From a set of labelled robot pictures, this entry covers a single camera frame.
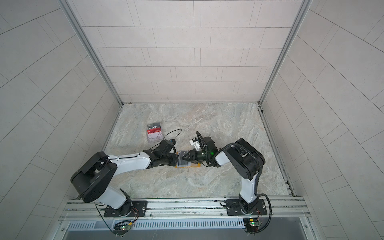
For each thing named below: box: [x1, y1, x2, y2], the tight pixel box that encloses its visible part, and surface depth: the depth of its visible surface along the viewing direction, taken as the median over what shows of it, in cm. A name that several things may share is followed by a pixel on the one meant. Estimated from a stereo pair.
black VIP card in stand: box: [147, 122, 161, 130], surface depth 98 cm
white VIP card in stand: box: [147, 131, 164, 142], surface depth 96 cm
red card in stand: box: [147, 127, 162, 134], surface depth 97 cm
